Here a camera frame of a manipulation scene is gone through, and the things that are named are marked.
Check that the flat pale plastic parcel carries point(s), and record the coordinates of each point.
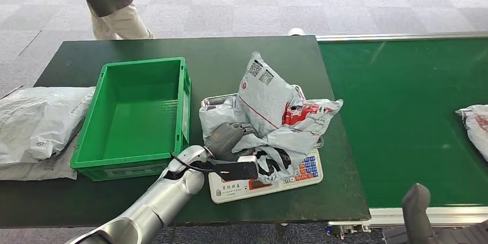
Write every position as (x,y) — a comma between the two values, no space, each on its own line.
(45,170)

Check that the green plastic crate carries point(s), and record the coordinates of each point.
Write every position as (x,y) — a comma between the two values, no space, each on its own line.
(145,112)

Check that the white crumpled plastic parcel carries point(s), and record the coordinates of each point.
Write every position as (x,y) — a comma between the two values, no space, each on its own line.
(34,120)

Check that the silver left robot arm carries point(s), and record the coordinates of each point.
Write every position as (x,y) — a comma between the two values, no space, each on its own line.
(164,200)

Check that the aluminium conveyor side rail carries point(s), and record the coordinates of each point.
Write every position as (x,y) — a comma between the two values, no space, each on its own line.
(381,215)
(400,37)

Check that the dark green table board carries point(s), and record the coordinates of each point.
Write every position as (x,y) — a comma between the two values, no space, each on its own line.
(228,51)

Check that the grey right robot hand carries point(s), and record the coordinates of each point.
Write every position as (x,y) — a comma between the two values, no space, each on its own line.
(417,211)

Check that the white conveyor roller end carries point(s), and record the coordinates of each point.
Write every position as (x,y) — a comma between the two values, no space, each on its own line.
(296,31)

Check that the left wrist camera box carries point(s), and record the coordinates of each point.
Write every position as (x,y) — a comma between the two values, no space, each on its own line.
(242,171)

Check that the white parcel with black print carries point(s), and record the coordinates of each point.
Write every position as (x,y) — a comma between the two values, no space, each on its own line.
(263,101)

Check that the green conveyor belt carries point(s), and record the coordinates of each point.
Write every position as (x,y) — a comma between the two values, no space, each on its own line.
(392,120)

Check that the grey parcel with red print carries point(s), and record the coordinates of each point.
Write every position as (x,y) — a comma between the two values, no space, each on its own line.
(476,128)

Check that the white electronic weighing scale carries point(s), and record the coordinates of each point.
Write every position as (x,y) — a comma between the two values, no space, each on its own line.
(236,192)

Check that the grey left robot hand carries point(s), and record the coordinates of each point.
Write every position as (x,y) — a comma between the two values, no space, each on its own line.
(227,139)

